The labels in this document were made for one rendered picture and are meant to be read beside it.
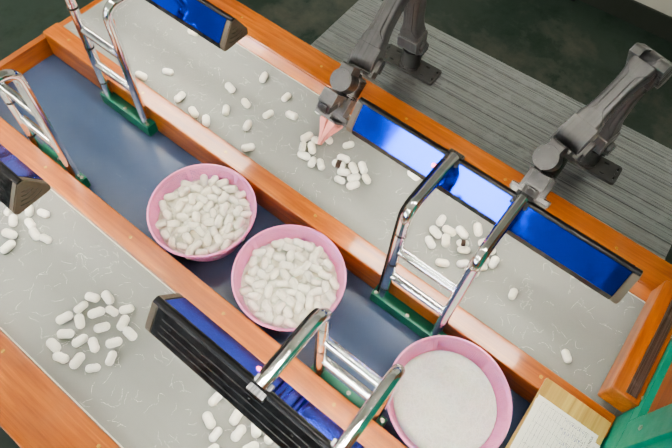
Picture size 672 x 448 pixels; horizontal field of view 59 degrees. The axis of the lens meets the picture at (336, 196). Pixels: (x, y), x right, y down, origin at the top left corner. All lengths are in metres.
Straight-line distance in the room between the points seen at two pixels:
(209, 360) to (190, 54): 1.09
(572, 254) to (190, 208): 0.89
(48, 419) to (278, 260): 0.58
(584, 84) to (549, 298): 1.71
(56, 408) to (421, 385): 0.76
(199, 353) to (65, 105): 1.09
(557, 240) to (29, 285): 1.15
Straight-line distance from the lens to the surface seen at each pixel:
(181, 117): 1.67
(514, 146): 1.80
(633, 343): 1.41
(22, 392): 1.43
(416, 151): 1.19
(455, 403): 1.37
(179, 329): 1.00
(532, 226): 1.16
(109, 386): 1.39
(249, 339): 1.34
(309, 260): 1.43
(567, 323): 1.50
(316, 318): 0.97
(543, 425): 1.36
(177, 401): 1.35
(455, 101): 1.86
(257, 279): 1.42
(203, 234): 1.48
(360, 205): 1.51
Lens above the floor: 2.03
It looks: 58 degrees down
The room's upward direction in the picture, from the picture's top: 5 degrees clockwise
